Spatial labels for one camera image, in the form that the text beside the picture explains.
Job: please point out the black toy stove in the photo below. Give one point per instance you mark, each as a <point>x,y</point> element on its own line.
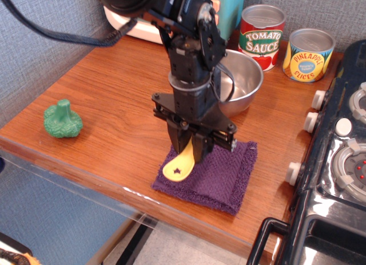
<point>327,222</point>

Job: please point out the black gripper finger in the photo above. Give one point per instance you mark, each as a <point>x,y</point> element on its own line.
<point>202,146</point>
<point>178,135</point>

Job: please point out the tomato sauce can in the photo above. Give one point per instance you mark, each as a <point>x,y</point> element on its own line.
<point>261,32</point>

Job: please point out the white stove knob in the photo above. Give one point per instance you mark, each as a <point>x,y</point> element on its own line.
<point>293,173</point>
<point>310,121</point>
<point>318,99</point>

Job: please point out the stainless steel bowl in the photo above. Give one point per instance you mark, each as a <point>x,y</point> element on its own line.
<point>247,80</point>

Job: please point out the green toy broccoli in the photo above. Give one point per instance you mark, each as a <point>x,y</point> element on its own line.
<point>61,122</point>

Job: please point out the yellow dish brush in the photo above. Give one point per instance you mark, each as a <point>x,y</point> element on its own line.
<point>181,166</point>

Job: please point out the white stove knob middle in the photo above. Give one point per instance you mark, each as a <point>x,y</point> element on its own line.
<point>310,121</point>

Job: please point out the white stove knob bottom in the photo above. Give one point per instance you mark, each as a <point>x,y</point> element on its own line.
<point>293,173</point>

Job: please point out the purple towel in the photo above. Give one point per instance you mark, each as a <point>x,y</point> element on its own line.
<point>219,182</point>

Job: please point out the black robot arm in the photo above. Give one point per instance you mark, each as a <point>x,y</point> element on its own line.
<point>195,50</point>

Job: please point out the pineapple slices can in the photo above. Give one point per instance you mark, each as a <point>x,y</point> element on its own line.
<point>308,54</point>

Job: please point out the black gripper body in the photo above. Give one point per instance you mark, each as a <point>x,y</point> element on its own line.
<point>195,107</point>

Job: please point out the toy microwave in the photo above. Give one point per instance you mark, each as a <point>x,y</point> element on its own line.
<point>228,16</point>

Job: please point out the white stove knob top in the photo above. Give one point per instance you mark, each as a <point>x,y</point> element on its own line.
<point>318,99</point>

